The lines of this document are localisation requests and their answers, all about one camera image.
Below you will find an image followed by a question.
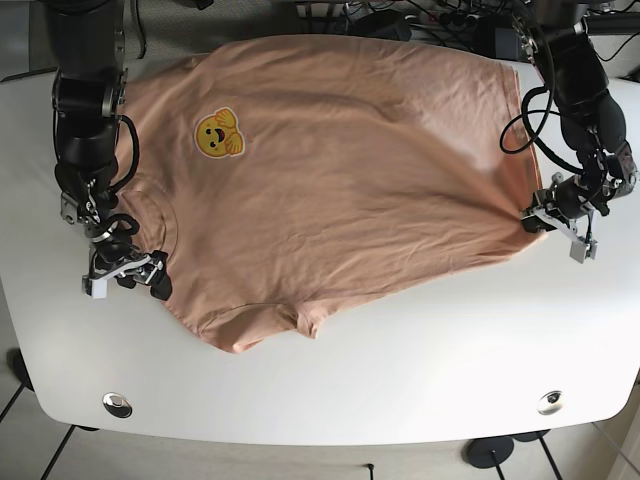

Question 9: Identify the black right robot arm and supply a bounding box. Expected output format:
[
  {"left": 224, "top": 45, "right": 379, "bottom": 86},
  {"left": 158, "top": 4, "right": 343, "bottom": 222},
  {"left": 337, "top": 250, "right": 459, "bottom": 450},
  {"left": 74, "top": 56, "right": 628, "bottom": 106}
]
[{"left": 45, "top": 1, "right": 172, "bottom": 301}]

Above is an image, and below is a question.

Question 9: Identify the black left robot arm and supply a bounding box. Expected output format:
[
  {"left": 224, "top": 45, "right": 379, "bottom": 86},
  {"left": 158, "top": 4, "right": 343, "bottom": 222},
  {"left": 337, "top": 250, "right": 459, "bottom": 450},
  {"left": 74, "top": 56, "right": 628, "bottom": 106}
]
[{"left": 128, "top": 1, "right": 635, "bottom": 309}]

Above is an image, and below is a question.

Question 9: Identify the black round stand base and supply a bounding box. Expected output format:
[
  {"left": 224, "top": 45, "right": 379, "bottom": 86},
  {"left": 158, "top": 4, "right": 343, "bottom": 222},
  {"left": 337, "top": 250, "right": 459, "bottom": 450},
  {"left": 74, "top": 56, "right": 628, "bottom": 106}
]
[{"left": 463, "top": 436, "right": 514, "bottom": 469}]

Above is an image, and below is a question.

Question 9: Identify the left table grommet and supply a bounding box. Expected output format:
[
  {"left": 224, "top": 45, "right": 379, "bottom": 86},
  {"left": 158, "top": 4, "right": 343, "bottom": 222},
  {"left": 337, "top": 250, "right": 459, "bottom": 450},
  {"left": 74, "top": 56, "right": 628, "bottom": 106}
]
[{"left": 102, "top": 392, "right": 133, "bottom": 419}]

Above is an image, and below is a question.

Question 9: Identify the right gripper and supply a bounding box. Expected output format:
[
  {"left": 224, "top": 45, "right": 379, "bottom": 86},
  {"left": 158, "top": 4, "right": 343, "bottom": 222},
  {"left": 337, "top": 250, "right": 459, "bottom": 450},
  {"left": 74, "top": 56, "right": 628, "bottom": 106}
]
[{"left": 84, "top": 236, "right": 173, "bottom": 301}]

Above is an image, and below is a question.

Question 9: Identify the peach T-shirt emoji print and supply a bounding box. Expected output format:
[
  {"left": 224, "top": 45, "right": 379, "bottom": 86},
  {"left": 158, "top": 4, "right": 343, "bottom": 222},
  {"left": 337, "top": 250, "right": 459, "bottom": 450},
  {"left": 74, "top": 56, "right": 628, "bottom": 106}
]
[{"left": 116, "top": 35, "right": 541, "bottom": 353}]

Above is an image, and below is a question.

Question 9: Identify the right table grommet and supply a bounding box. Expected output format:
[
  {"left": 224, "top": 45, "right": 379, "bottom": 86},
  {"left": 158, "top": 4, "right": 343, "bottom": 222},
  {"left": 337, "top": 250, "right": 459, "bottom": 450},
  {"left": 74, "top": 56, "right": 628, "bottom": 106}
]
[{"left": 536, "top": 390, "right": 565, "bottom": 416}]

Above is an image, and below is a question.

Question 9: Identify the table grommet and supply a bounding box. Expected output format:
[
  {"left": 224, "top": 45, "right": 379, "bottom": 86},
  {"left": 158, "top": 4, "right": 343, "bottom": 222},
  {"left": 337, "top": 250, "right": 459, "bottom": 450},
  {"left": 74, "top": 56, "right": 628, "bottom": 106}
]
[
  {"left": 102, "top": 392, "right": 133, "bottom": 419},
  {"left": 536, "top": 390, "right": 565, "bottom": 416}
]

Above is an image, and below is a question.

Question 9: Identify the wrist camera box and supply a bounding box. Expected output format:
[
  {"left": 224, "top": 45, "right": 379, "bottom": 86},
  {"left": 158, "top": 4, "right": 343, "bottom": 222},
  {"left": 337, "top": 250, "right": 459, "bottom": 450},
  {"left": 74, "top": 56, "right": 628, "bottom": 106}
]
[
  {"left": 570, "top": 237, "right": 598, "bottom": 264},
  {"left": 82, "top": 276, "right": 108, "bottom": 299}
]

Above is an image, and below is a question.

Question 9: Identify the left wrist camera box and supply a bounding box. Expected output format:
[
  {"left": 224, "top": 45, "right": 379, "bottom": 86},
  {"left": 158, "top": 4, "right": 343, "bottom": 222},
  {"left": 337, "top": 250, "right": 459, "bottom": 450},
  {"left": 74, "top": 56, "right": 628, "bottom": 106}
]
[{"left": 570, "top": 237, "right": 598, "bottom": 264}]

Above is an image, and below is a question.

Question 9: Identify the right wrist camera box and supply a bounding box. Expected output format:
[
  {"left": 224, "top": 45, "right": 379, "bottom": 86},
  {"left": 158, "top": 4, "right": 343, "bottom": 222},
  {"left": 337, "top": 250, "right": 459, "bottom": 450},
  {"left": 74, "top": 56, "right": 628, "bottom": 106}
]
[{"left": 82, "top": 276, "right": 108, "bottom": 299}]

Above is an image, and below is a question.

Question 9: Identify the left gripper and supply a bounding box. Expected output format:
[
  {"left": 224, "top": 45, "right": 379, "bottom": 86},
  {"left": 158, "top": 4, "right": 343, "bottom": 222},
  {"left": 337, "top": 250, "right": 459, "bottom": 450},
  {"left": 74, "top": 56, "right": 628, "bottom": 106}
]
[{"left": 521, "top": 172, "right": 596, "bottom": 242}]

